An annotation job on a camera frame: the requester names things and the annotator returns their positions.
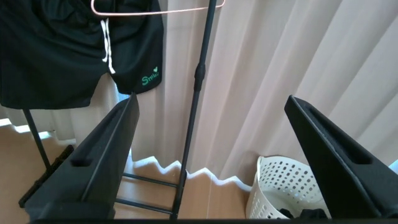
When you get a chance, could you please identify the white laundry basket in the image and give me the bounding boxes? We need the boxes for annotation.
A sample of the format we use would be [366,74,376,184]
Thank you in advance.
[245,155,332,220]

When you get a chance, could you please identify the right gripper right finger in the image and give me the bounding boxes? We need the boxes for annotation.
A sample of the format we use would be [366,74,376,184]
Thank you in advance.
[284,95,398,218]

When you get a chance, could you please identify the window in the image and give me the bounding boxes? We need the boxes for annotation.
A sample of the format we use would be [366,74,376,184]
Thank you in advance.
[117,90,131,103]

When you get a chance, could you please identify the black drawstring shorts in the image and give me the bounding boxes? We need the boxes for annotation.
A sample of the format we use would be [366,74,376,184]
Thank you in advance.
[0,0,165,110]

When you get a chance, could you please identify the black garment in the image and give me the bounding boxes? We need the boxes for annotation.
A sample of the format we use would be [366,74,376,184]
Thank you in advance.
[278,207,328,220]

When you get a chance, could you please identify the black clothes rack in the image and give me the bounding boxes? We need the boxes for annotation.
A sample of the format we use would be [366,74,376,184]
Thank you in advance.
[17,0,218,220]

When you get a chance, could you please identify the pink clothes hanger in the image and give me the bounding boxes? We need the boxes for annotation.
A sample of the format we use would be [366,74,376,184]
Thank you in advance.
[90,0,226,17]

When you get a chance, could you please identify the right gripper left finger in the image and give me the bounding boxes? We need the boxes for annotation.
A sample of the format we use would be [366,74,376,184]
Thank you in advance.
[24,92,141,222]

